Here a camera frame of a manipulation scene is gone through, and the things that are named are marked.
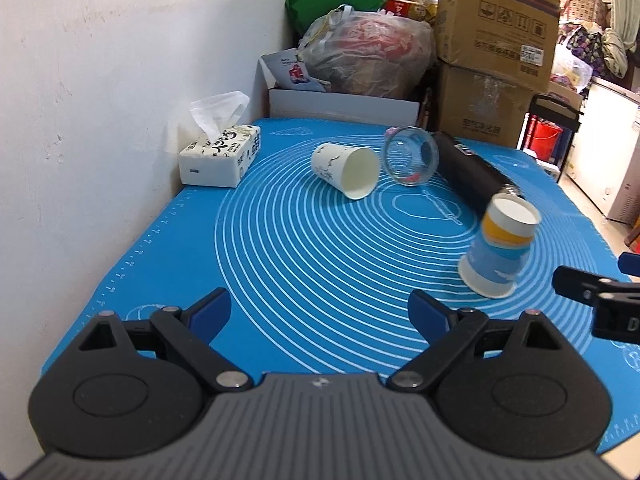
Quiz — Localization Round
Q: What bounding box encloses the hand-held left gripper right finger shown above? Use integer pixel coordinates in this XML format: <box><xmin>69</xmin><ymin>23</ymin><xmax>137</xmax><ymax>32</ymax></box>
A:
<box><xmin>387</xmin><ymin>289</ymin><xmax>564</xmax><ymax>393</ymax></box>

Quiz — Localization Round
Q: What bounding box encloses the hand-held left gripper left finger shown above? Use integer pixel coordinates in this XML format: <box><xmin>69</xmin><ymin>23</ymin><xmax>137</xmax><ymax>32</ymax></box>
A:
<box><xmin>79</xmin><ymin>287</ymin><xmax>252</xmax><ymax>394</ymax></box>

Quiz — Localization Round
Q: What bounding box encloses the white paper cup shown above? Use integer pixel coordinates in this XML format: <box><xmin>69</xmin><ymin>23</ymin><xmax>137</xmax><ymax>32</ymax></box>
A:
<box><xmin>310</xmin><ymin>142</ymin><xmax>381</xmax><ymax>201</ymax></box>

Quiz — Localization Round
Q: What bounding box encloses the blue and yellow paper cup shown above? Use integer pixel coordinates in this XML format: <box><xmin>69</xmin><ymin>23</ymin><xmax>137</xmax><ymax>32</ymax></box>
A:
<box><xmin>458</xmin><ymin>192</ymin><xmax>543</xmax><ymax>300</ymax></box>

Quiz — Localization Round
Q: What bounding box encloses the clear glass cup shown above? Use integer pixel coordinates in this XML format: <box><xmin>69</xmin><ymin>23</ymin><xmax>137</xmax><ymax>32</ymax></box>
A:
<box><xmin>382</xmin><ymin>126</ymin><xmax>441</xmax><ymax>188</ymax></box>

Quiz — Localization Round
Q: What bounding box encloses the blue silicone mat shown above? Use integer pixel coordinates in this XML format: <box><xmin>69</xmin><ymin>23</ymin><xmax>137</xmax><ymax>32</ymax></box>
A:
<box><xmin>41</xmin><ymin>117</ymin><xmax>640</xmax><ymax>462</ymax></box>

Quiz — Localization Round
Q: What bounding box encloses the white chest freezer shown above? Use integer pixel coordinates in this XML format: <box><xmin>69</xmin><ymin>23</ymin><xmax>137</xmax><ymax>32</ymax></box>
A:
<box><xmin>564</xmin><ymin>75</ymin><xmax>640</xmax><ymax>224</ymax></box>

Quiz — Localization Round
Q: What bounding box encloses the black cylindrical bottle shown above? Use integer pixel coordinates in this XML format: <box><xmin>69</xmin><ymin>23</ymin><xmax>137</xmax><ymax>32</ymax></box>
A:
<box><xmin>432</xmin><ymin>131</ymin><xmax>524</xmax><ymax>217</ymax></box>

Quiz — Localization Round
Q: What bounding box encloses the red bucket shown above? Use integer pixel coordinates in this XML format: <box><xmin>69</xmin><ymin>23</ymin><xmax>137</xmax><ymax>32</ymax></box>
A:
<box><xmin>527</xmin><ymin>117</ymin><xmax>564</xmax><ymax>162</ymax></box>

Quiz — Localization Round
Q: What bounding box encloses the white tissue box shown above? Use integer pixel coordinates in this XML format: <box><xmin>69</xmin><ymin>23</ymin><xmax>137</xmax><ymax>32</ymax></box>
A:
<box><xmin>178</xmin><ymin>91</ymin><xmax>262</xmax><ymax>189</ymax></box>

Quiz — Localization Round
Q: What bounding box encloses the black folding chair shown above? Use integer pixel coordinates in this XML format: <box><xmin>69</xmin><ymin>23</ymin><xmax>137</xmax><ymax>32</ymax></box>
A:
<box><xmin>517</xmin><ymin>92</ymin><xmax>584</xmax><ymax>172</ymax></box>

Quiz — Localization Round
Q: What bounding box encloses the taped brown cardboard box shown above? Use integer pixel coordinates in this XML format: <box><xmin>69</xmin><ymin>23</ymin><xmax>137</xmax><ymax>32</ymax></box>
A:
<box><xmin>434</xmin><ymin>60</ymin><xmax>537</xmax><ymax>149</ymax></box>

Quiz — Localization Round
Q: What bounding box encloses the pale green cloth bundle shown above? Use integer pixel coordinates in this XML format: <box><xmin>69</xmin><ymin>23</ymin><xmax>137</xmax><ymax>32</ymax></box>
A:
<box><xmin>601</xmin><ymin>27</ymin><xmax>629</xmax><ymax>79</ymax></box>

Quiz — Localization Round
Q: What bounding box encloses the plastic bag with floral cloth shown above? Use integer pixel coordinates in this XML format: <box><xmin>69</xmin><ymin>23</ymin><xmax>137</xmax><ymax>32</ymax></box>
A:
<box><xmin>551</xmin><ymin>24</ymin><xmax>597</xmax><ymax>94</ymax></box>

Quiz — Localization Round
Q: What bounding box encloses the white cardboard box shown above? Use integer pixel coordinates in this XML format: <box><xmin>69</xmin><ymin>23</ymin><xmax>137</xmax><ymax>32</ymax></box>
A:
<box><xmin>258</xmin><ymin>54</ymin><xmax>421</xmax><ymax>129</ymax></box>

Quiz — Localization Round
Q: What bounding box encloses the blue and white paper pouch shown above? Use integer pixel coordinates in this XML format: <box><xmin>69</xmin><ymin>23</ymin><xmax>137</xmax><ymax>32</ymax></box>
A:
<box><xmin>262</xmin><ymin>48</ymin><xmax>327</xmax><ymax>93</ymax></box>

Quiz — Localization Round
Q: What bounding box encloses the clear plastic bag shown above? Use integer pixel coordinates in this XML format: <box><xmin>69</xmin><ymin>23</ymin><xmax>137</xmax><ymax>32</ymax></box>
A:
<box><xmin>297</xmin><ymin>4</ymin><xmax>435</xmax><ymax>100</ymax></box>

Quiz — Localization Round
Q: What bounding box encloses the large brown cardboard box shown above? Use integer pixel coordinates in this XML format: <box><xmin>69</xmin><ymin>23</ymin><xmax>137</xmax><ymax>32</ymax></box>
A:
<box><xmin>433</xmin><ymin>0</ymin><xmax>562</xmax><ymax>94</ymax></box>

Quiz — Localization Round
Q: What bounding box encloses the red snack packet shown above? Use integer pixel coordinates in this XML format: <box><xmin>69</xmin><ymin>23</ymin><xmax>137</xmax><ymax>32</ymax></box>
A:
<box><xmin>384</xmin><ymin>0</ymin><xmax>427</xmax><ymax>22</ymax></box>

